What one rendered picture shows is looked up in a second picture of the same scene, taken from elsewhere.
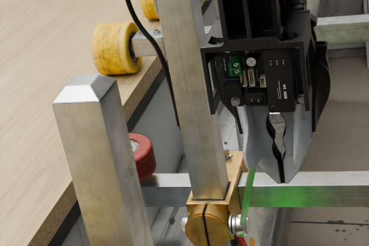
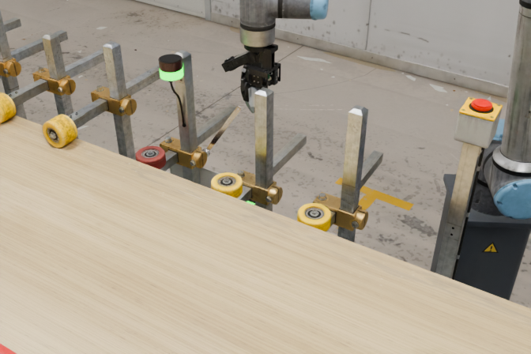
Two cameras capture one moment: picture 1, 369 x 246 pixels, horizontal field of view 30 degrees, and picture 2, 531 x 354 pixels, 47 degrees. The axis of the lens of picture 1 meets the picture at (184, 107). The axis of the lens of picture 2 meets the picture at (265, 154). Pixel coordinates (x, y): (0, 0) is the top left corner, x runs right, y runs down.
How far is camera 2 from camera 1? 1.47 m
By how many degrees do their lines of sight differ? 66
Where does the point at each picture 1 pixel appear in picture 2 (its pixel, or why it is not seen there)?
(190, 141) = (190, 129)
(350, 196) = (212, 129)
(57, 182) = (156, 172)
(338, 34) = (143, 84)
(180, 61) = (190, 98)
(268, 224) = not seen: hidden behind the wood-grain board
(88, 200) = (268, 122)
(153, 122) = not seen: hidden behind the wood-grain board
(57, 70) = (22, 161)
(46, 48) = not seen: outside the picture
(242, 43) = (273, 68)
